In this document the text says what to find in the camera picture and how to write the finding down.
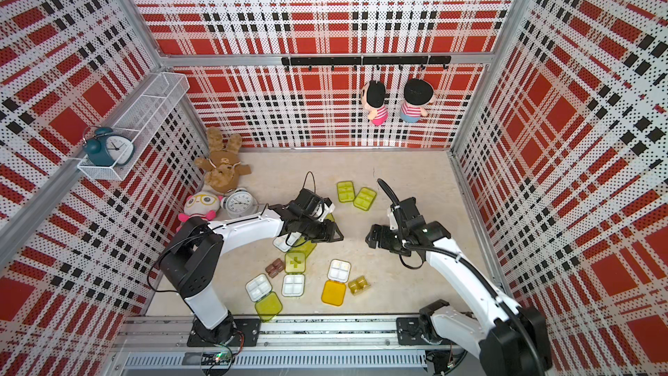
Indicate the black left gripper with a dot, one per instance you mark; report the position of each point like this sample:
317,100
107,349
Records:
328,233

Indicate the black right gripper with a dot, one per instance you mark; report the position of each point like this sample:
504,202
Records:
375,232

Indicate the green pillbox white tray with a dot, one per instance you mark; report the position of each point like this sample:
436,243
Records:
365,199

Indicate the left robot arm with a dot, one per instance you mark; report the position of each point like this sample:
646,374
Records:
191,259

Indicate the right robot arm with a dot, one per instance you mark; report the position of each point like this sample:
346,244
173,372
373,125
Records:
506,338

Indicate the green pillbox with cross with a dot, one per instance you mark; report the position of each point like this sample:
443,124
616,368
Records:
295,263

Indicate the small brown pillbox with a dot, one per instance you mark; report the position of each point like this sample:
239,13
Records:
275,268

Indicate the white alarm clock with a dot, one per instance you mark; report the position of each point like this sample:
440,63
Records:
239,203

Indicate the white square pillbox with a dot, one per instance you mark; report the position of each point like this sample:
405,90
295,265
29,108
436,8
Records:
293,285

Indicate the small yellow transparent pillbox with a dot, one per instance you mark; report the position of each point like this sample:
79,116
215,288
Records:
358,285

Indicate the brown teddy bear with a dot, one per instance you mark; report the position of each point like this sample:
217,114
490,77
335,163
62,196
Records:
223,167

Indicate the open green pillbox front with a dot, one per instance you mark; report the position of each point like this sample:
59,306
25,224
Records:
266,301

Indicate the pink owl plush toy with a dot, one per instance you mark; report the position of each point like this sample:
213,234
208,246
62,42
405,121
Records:
202,205

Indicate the pink dressed hanging doll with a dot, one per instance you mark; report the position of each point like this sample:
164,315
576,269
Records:
373,100

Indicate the blue dressed hanging doll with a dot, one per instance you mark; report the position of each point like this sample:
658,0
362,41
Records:
417,95

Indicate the teal alarm clock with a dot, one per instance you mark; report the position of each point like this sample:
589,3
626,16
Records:
106,148

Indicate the metal base rail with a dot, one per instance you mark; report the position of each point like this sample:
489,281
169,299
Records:
345,344

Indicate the black hook rail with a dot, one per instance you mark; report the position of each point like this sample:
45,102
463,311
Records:
310,62

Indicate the white wire shelf basket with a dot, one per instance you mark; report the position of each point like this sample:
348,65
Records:
140,122

